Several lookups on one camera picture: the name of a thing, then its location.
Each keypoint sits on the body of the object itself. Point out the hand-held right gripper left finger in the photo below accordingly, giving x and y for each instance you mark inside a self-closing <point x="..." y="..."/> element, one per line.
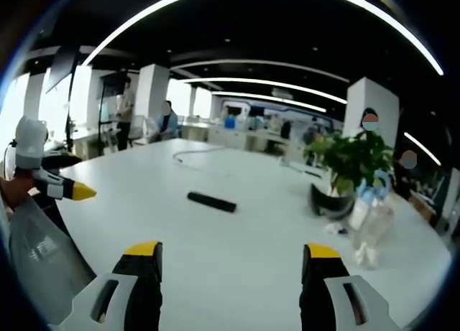
<point x="118" y="295"/>

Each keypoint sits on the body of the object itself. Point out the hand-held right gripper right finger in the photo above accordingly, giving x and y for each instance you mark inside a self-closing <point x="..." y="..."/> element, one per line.
<point x="334" y="295"/>

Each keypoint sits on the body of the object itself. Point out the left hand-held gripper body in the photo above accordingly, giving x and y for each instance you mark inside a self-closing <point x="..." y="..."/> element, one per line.
<point x="28" y="144"/>

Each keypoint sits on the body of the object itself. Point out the black remote control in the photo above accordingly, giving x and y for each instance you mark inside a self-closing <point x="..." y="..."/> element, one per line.
<point x="212" y="201"/>

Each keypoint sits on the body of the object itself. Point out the person's left hand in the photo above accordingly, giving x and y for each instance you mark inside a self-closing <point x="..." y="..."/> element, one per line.
<point x="16" y="189"/>

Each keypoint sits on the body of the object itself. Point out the clear plastic bag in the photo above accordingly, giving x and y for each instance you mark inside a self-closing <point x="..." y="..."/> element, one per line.
<point x="39" y="252"/>
<point x="372" y="227"/>

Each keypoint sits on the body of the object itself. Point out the black tripod stand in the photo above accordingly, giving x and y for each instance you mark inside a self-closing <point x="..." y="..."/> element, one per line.
<point x="101" y="119"/>

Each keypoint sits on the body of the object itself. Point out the black monitor screen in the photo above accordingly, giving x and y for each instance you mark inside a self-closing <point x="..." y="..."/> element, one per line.
<point x="59" y="67"/>

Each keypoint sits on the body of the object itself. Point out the black plant pot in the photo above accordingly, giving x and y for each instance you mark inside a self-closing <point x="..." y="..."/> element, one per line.
<point x="330" y="203"/>

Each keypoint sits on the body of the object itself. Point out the blue and white packet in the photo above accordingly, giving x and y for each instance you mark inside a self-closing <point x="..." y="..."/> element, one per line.
<point x="373" y="191"/>

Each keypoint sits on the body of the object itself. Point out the green potted plant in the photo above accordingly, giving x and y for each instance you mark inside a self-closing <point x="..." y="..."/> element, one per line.
<point x="350" y="158"/>

